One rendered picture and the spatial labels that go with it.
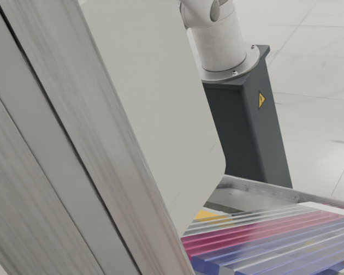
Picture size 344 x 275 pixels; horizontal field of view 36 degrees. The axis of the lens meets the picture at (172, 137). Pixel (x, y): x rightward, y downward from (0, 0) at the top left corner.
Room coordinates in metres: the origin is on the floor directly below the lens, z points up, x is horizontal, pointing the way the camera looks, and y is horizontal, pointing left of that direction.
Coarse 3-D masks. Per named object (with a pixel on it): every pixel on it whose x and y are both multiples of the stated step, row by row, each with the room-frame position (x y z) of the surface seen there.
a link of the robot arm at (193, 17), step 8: (184, 0) 0.97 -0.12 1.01; (192, 0) 0.97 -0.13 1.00; (200, 0) 0.97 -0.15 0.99; (208, 0) 0.99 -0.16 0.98; (216, 0) 1.01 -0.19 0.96; (184, 8) 1.02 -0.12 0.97; (192, 8) 0.97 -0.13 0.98; (200, 8) 0.98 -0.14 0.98; (208, 8) 0.98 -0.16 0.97; (216, 8) 1.00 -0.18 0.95; (184, 16) 1.01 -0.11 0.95; (192, 16) 0.99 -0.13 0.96; (200, 16) 0.98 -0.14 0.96; (208, 16) 0.98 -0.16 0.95; (216, 16) 1.00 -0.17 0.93; (184, 24) 1.02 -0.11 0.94; (192, 24) 1.01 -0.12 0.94; (200, 24) 0.99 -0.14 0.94; (208, 24) 0.99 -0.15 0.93
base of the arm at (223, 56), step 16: (224, 16) 1.16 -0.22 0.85; (192, 32) 1.21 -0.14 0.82; (208, 32) 1.16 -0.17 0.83; (224, 32) 1.15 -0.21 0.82; (240, 32) 1.19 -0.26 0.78; (208, 48) 1.17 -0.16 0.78; (224, 48) 1.15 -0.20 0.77; (240, 48) 1.17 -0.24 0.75; (256, 48) 1.21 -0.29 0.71; (208, 64) 1.18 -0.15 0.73; (224, 64) 1.15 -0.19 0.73; (240, 64) 1.16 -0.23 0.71; (256, 64) 1.14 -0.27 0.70; (208, 80) 1.14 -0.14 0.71; (224, 80) 1.12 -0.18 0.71
